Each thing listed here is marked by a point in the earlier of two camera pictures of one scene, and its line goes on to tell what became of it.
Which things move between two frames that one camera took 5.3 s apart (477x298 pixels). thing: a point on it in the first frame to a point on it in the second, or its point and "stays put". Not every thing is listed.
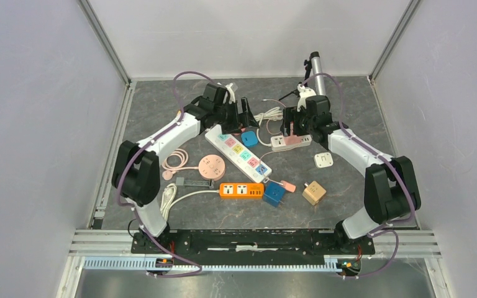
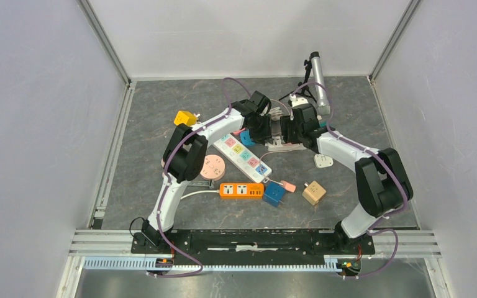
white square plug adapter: [323, 159] stays put
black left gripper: [246, 118] to [266, 134]
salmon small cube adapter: [288, 186] stays put
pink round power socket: [212, 167] stays put
